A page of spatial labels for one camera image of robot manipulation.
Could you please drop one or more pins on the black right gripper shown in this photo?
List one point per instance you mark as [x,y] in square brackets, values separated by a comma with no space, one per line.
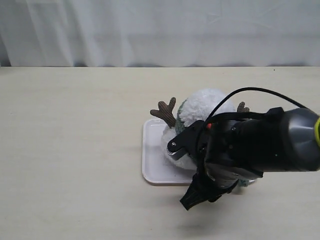
[229,147]

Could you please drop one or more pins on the white rectangular plastic tray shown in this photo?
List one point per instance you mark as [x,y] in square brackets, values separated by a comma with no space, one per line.
[156,167]

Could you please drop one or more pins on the green knitted scarf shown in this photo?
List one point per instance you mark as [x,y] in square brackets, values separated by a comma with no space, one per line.
[193,109]

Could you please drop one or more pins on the white plush snowman toy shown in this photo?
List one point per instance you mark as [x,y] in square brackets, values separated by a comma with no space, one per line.
[165,111]

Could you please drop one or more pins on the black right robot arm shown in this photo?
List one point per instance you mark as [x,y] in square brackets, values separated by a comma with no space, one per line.
[301,134]

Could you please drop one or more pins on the white backdrop curtain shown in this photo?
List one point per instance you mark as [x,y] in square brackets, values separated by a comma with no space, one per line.
[159,33]

